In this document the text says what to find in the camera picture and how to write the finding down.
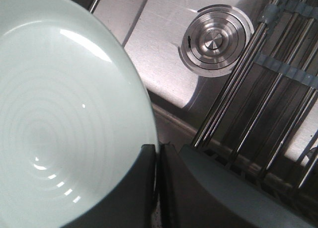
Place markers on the pale green round plate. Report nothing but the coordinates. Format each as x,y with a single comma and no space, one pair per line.
74,113

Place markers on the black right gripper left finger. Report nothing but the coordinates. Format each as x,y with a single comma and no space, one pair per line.
130,203

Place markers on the teal steel drying rack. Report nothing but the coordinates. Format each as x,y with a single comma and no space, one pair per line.
259,198

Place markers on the round steel sink drain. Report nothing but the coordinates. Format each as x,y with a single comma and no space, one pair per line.
215,39

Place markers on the stainless steel sink basin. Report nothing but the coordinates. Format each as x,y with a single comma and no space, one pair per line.
151,32

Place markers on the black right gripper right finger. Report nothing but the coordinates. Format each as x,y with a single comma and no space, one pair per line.
184,203

